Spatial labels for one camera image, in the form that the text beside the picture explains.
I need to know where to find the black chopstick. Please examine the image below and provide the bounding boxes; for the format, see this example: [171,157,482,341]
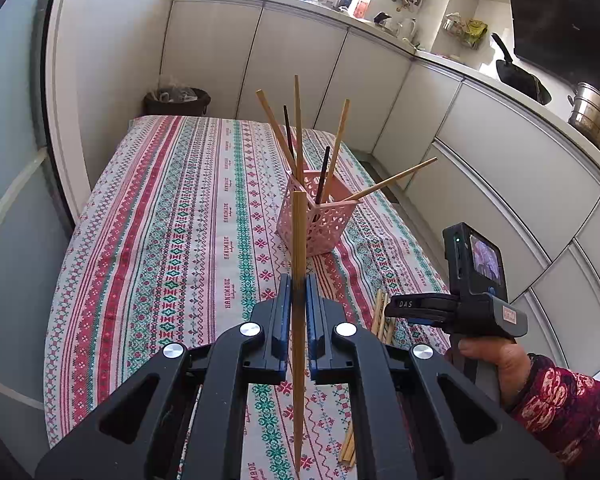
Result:
[314,145,330,205]
[283,104,295,161]

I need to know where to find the white kitchen cabinets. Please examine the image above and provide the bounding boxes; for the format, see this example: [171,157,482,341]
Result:
[160,0,600,379]

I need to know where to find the person right hand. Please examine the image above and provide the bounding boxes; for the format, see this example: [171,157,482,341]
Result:
[457,337,532,408]

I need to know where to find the pink perforated basket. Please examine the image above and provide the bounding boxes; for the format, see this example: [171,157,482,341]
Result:
[276,170,358,257]

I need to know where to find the patterned tablecloth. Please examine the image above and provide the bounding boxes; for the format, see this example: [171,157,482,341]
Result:
[43,116,446,479]

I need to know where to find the stainless steel steamer pot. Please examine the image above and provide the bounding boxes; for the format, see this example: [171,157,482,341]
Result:
[568,81,600,150]

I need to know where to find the black frying pan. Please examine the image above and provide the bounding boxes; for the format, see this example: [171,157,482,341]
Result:
[491,32,552,105]

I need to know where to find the white electric kettle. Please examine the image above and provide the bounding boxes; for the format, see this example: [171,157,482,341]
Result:
[399,18,417,44]

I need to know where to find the black range hood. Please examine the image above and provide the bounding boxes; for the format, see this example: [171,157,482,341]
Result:
[509,0,600,90]

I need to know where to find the black trash bin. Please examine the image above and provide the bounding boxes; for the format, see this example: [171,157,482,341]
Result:
[142,84,212,117]

